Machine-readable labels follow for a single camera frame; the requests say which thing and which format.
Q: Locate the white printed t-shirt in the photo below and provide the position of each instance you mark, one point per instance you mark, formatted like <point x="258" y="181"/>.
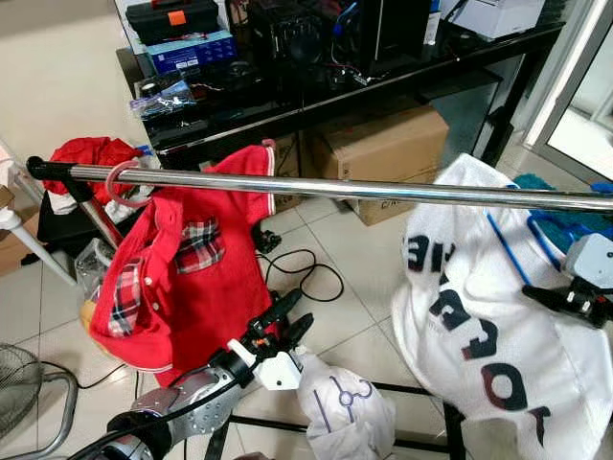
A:
<point x="536" y="326"/>

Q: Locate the blue plastic hanger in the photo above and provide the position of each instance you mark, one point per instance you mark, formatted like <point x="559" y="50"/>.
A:
<point x="506" y="249"/>

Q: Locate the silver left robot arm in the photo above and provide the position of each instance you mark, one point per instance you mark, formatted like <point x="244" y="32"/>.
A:
<point x="192" y="398"/>

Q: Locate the pink plastic hanger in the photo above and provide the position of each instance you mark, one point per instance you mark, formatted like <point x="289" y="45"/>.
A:
<point x="111" y="182"/>

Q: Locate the teal towel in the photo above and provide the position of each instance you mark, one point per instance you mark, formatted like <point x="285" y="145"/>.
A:
<point x="541" y="192"/>

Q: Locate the white printed crumpled bag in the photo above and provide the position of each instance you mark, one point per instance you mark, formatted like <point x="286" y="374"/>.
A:
<point x="354" y="422"/>

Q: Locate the printed cardboard box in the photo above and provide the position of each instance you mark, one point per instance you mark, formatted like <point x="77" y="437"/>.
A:
<point x="287" y="172"/>

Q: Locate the plain cardboard box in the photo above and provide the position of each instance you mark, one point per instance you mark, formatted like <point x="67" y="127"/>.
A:
<point x="383" y="144"/>

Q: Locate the aluminium glass sliding door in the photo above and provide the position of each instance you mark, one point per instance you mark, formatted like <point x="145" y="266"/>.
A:
<point x="565" y="67"/>

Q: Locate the clear plastic bag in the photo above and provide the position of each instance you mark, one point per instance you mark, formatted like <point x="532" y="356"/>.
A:
<point x="163" y="99"/>

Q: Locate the red cloth bundle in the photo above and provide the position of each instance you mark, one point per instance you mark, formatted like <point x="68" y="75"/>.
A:
<point x="91" y="153"/>

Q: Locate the black desk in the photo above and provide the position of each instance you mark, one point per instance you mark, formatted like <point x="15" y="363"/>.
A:
<point x="412" y="72"/>

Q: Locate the grey floor fan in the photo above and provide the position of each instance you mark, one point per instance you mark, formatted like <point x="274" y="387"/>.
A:
<point x="14" y="383"/>

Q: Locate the black mesh computer case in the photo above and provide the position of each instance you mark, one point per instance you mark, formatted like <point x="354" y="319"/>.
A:
<point x="287" y="38"/>

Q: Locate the blue carton box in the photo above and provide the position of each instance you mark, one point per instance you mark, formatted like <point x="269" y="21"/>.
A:
<point x="192" y="53"/>

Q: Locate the white printer box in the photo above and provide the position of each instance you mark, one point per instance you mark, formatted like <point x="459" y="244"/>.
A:
<point x="498" y="14"/>

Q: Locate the black computer tower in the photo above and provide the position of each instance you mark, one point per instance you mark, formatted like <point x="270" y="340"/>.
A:
<point x="397" y="34"/>

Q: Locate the black toolbox orange latch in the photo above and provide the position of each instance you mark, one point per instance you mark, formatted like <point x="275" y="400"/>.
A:
<point x="192" y="24"/>

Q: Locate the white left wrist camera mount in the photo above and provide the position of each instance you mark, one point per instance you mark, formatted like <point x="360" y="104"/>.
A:
<point x="280" y="372"/>

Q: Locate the black rack base frame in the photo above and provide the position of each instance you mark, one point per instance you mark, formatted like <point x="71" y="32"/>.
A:
<point x="412" y="389"/>

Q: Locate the chrome clothes rail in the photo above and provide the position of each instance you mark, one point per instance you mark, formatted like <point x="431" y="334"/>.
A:
<point x="383" y="190"/>

